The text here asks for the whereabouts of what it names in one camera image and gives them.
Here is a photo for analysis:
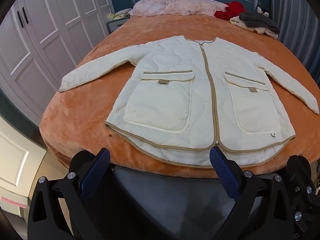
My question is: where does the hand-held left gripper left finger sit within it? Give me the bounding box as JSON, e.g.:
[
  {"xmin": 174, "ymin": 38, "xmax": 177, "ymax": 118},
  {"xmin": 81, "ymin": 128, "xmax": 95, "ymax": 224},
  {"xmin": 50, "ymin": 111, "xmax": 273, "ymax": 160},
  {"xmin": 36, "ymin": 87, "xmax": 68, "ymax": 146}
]
[{"xmin": 27, "ymin": 147, "xmax": 111, "ymax": 240}]

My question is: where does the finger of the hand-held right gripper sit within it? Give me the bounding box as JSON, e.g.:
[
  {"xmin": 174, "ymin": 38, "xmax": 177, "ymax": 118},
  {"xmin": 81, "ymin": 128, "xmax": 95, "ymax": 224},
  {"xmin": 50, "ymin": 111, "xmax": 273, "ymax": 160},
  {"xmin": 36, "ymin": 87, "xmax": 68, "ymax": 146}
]
[{"xmin": 285, "ymin": 155, "xmax": 320, "ymax": 233}]

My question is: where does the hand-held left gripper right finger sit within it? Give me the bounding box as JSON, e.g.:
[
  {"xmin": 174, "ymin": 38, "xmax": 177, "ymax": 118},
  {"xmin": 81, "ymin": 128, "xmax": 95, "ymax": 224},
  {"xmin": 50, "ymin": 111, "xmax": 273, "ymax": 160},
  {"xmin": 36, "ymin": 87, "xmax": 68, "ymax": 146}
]
[{"xmin": 209, "ymin": 146, "xmax": 298, "ymax": 240}]

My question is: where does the white quilted jacket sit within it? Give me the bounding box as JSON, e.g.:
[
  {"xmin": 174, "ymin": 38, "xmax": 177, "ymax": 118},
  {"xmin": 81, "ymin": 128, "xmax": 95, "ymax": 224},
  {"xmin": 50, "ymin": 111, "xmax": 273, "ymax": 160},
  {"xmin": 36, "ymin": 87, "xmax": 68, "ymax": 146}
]
[{"xmin": 58, "ymin": 35, "xmax": 320, "ymax": 168}]

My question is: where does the orange plush bed blanket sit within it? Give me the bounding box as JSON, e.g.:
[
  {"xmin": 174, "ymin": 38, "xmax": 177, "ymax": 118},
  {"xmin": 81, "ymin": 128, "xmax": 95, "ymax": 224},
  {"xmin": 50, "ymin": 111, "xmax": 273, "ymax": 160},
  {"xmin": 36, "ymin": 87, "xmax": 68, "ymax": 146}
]
[{"xmin": 39, "ymin": 14, "xmax": 320, "ymax": 179}]

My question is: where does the cream panelled door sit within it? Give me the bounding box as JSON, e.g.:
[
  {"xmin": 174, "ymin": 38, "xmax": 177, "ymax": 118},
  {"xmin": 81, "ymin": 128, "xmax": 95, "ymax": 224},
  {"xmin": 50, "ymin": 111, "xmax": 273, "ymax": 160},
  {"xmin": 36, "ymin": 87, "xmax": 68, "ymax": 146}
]
[{"xmin": 0, "ymin": 117, "xmax": 48, "ymax": 217}]

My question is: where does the grey nightstand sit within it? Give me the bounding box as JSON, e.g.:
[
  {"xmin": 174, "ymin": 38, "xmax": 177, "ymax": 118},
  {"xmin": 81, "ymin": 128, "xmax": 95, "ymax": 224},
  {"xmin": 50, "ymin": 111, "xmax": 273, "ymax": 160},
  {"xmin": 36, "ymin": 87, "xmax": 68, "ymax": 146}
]
[{"xmin": 107, "ymin": 19, "xmax": 130, "ymax": 34}]

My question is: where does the white panelled wardrobe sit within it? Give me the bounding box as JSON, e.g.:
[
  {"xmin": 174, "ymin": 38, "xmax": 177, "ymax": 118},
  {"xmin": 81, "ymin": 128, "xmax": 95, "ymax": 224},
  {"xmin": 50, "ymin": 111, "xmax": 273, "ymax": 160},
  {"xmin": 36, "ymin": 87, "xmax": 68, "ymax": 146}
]
[{"xmin": 0, "ymin": 0, "xmax": 112, "ymax": 128}]

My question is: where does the cream fleece garment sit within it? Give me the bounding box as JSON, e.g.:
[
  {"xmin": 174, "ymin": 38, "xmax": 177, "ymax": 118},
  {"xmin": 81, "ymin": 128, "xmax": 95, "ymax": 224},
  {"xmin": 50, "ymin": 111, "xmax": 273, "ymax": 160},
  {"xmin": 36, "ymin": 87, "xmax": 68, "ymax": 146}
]
[{"xmin": 229, "ymin": 16, "xmax": 279, "ymax": 39}]

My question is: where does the pale yellow cloth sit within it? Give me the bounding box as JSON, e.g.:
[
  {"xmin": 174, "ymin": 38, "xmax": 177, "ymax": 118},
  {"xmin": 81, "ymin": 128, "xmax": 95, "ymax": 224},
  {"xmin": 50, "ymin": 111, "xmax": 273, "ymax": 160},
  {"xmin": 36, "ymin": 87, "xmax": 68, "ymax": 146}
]
[{"xmin": 107, "ymin": 8, "xmax": 133, "ymax": 22}]

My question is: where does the grey knit sweater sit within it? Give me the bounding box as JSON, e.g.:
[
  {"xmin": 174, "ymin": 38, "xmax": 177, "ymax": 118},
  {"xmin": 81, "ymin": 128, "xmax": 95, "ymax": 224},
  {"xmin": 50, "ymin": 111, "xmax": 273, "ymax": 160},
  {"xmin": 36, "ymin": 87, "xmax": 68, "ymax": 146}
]
[{"xmin": 239, "ymin": 11, "xmax": 280, "ymax": 34}]

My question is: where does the grey striped curtain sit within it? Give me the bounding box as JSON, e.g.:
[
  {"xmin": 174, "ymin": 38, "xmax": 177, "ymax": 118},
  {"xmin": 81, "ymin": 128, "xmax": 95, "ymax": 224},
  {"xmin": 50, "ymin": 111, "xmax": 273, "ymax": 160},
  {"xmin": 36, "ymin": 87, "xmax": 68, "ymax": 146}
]
[{"xmin": 269, "ymin": 0, "xmax": 320, "ymax": 85}]

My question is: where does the red garment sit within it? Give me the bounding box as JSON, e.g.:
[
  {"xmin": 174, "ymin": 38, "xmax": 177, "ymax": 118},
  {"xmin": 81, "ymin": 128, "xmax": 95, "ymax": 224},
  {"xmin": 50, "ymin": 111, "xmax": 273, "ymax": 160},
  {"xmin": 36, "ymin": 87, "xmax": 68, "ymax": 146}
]
[{"xmin": 214, "ymin": 1, "xmax": 248, "ymax": 20}]

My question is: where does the pink quilt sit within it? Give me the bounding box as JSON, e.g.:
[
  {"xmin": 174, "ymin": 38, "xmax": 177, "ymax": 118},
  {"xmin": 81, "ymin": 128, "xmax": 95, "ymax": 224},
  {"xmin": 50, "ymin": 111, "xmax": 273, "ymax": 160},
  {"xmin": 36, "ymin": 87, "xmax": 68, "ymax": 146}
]
[{"xmin": 128, "ymin": 0, "xmax": 229, "ymax": 18}]

